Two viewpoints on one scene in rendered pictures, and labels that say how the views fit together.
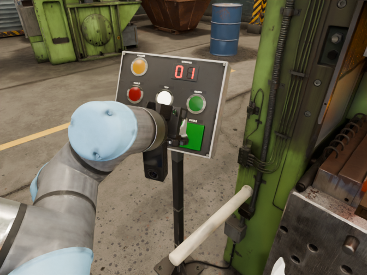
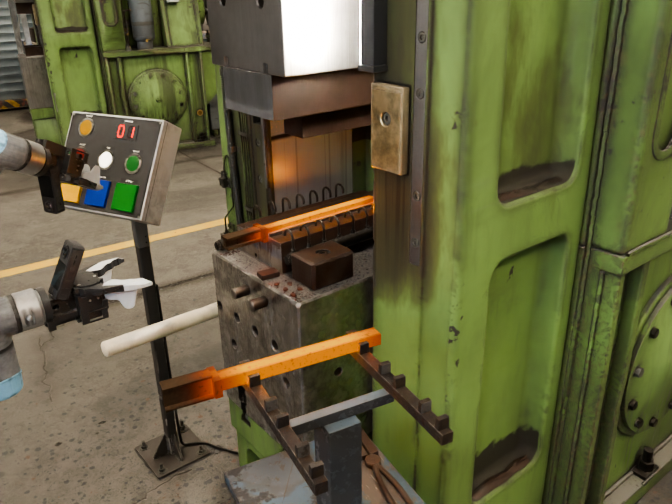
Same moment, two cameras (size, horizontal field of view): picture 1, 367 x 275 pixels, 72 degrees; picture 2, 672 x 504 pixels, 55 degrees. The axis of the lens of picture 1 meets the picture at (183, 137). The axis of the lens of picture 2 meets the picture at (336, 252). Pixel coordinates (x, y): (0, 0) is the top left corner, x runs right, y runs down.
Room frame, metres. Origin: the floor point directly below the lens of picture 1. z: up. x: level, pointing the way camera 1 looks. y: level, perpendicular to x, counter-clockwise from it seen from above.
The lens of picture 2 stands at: (-0.96, -0.78, 1.55)
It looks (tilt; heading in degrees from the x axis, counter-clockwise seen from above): 24 degrees down; 7
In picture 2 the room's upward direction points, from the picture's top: 1 degrees counter-clockwise
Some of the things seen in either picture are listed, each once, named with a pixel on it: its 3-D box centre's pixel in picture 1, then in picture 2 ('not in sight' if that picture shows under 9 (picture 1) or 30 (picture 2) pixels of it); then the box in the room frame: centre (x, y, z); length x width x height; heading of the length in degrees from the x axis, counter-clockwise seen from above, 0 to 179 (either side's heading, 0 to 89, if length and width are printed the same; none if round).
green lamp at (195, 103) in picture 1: (196, 103); (133, 163); (0.66, -0.04, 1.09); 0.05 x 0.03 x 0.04; 45
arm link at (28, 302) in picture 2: not in sight; (29, 310); (0.04, -0.07, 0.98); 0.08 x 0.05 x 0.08; 45
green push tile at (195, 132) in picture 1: (190, 136); (125, 197); (0.62, -0.02, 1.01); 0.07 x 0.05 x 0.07; 70
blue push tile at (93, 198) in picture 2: not in sight; (98, 193); (0.65, 0.07, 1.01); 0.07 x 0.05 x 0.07; 70
